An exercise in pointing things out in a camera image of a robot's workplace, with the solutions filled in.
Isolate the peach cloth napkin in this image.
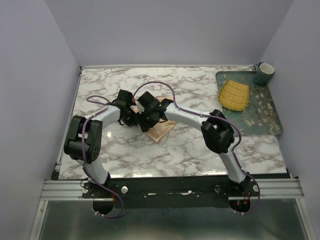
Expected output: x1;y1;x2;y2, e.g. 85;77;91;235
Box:
133;96;177;143

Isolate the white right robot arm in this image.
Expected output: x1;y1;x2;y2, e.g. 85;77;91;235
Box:
133;91;251;196

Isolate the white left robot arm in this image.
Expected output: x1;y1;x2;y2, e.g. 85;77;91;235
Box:
63;90;138;198

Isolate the yellow woven coaster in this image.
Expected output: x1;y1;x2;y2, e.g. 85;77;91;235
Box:
218;79;250;112

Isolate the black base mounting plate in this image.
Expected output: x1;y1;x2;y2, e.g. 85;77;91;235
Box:
82;172;261;210

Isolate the floral teal tray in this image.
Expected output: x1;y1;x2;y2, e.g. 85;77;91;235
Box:
215;71;283;136

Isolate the teal mug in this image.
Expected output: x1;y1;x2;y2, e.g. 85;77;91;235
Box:
253;62;275;86

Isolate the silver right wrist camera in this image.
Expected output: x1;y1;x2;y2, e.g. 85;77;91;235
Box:
135;101;145;114

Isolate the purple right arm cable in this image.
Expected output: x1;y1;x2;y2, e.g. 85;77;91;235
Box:
132;81;262;216

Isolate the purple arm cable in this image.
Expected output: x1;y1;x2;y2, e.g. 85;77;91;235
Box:
132;81;262;216
81;95;126;219

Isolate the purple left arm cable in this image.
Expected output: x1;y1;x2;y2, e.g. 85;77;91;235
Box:
81;95;126;219

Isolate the aluminium frame rail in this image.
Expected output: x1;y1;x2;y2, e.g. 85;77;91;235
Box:
40;178;305;202

